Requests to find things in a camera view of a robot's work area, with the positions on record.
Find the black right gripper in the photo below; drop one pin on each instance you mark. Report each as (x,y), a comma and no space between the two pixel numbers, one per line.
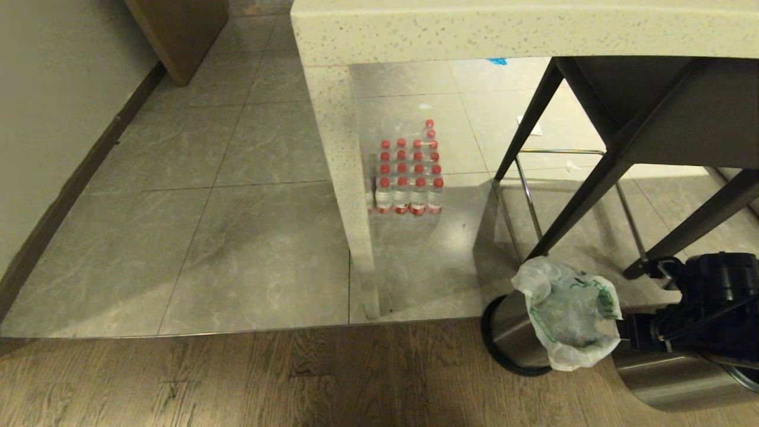
(637,332)

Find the steel bin shell black rim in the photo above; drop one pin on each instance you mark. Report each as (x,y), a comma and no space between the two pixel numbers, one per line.
(658,379)

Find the translucent green-printed trash bag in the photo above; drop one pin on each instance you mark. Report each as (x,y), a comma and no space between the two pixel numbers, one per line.
(536,281)

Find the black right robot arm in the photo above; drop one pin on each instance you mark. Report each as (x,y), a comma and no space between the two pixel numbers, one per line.
(711,332)

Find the steel inner bin black base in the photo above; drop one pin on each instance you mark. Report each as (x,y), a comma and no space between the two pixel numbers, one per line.
(504,326)

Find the small white paper scrap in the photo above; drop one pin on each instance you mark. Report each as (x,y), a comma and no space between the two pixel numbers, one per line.
(574,166)

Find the dark bar stool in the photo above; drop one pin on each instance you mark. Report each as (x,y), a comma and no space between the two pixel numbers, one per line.
(682,118)

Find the white paper sheet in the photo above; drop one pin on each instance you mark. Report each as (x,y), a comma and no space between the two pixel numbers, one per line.
(529,125)

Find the shrink-wrapped red-capped water bottle pack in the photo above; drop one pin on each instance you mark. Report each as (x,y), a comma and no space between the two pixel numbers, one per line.
(409,178)

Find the small blue scrap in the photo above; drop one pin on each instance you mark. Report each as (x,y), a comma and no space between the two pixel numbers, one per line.
(497,60)

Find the speckled beige stone counter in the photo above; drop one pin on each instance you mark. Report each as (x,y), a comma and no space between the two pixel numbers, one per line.
(474,29)

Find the brown wooden cabinet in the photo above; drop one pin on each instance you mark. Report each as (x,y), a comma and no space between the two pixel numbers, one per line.
(178,35)

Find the dark wooden baseboard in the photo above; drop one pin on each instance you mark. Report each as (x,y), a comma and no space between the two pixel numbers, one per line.
(71,184)

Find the chrome stool footrest frame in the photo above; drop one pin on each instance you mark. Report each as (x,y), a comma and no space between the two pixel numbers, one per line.
(528,198)

